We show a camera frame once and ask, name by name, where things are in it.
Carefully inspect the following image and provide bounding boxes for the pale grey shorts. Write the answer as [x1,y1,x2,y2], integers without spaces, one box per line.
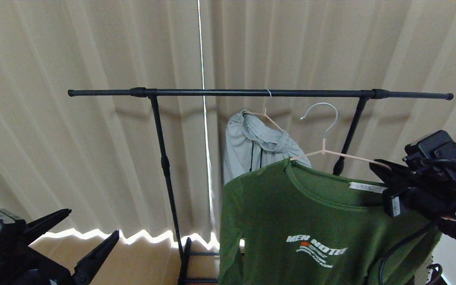
[223,110,312,186]

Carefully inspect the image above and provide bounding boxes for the pink clothes hanger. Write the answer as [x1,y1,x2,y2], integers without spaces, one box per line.
[289,103,393,171]
[241,89,285,133]

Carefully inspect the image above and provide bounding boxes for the black clothes rack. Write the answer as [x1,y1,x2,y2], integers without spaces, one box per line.
[68,87,454,285]

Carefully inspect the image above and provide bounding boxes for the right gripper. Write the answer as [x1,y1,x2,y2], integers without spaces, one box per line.
[382,185,456,221]

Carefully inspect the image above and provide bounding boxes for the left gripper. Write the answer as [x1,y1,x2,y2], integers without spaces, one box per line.
[0,208,120,285]

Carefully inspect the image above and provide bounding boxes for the white laundry basket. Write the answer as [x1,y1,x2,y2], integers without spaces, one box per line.
[410,253,445,285]

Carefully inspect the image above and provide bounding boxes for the green garment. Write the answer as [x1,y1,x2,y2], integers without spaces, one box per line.
[218,158,443,285]

